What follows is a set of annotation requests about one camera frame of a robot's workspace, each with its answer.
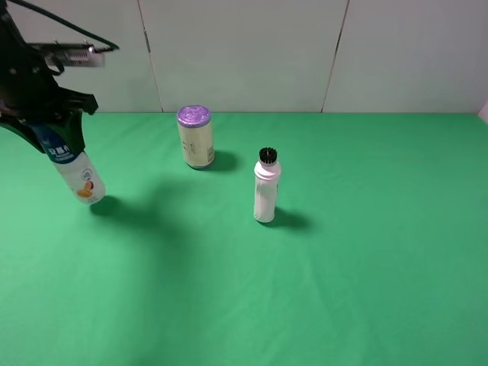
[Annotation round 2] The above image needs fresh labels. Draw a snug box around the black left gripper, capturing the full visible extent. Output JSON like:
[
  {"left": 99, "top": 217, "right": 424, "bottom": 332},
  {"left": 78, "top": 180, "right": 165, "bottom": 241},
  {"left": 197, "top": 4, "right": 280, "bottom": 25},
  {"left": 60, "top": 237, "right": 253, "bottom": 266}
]
[{"left": 0, "top": 18, "right": 98, "bottom": 154}]

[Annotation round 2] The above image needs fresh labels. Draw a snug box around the blue white yogurt bottle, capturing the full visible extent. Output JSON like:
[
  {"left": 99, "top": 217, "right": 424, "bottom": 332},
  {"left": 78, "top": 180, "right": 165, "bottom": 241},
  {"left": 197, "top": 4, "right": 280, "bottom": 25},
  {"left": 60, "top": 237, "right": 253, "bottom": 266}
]
[{"left": 31, "top": 124, "right": 105, "bottom": 205}]

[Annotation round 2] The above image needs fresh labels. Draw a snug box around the purple topped cylinder roll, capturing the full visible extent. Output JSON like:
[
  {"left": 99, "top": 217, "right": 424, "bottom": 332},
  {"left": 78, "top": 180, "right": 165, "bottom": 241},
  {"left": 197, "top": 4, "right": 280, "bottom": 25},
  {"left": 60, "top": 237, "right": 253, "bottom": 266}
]
[{"left": 176, "top": 105, "right": 214, "bottom": 169}]

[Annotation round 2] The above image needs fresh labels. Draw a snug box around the white bottle black brush cap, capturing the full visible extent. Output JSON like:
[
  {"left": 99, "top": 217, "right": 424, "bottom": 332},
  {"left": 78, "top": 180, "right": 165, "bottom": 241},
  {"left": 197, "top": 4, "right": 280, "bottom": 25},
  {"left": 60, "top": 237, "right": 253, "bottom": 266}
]
[{"left": 254, "top": 147, "right": 281, "bottom": 223}]

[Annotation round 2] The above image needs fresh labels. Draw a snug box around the green table cloth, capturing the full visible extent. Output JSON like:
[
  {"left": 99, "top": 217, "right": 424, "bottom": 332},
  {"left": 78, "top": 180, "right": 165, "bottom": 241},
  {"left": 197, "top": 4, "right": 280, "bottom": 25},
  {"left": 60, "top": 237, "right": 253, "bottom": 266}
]
[{"left": 1, "top": 114, "right": 487, "bottom": 365}]

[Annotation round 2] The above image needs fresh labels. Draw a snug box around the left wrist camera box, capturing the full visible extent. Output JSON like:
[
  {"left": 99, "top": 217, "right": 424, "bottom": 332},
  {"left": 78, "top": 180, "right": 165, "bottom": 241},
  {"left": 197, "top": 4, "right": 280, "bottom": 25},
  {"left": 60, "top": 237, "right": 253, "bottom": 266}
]
[{"left": 30, "top": 43, "right": 105, "bottom": 67}]

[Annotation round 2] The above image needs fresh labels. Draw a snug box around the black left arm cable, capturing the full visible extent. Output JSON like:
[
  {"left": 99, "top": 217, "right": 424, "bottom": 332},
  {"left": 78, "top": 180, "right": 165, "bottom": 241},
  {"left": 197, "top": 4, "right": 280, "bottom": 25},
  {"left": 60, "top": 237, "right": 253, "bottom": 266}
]
[{"left": 7, "top": 0, "right": 120, "bottom": 53}]

